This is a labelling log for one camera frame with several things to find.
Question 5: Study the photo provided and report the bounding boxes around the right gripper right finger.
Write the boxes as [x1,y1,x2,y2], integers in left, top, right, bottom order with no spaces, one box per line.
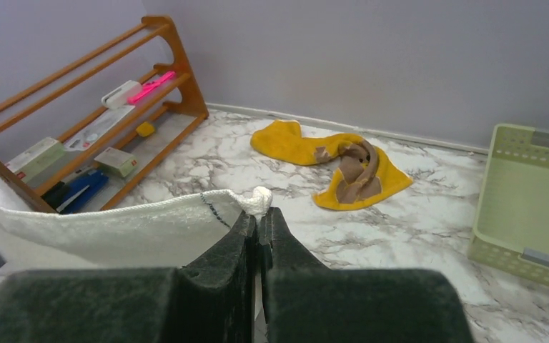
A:
[258,207,473,342]

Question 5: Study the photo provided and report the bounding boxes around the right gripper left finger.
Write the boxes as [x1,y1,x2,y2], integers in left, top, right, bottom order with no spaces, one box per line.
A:
[0,214,257,342]

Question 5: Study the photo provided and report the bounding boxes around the white cream towel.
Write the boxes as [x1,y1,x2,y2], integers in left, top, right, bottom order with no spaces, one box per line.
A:
[0,177,272,270]

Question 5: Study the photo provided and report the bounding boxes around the yellow brown towel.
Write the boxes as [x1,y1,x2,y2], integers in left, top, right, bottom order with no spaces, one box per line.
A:
[250,119,413,211]

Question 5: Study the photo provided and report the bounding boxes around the small white red box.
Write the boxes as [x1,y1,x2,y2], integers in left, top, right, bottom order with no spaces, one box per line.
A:
[94,147,138,178]

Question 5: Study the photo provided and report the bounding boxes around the blue black stapler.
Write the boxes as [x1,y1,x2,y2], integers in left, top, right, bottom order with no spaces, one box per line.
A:
[41,166,109,214]

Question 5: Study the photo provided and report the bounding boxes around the yellow small block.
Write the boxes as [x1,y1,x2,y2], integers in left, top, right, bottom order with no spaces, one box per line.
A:
[135,121,156,138]

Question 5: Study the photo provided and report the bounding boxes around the white plastic packet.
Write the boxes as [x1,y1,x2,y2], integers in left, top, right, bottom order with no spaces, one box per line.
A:
[64,105,135,151]

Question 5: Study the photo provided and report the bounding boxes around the wooden shelf rack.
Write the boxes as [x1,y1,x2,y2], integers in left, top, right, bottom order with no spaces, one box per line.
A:
[0,16,209,214]

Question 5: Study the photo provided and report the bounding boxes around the white rectangular case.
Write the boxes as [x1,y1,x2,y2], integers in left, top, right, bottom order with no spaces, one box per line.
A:
[101,80,142,109]

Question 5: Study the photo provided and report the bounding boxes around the pale green box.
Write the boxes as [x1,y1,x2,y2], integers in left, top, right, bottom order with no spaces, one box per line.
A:
[5,137,65,182]

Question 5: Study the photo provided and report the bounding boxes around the green plastic basket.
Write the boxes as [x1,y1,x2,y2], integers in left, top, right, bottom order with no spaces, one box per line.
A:
[468,124,549,287]

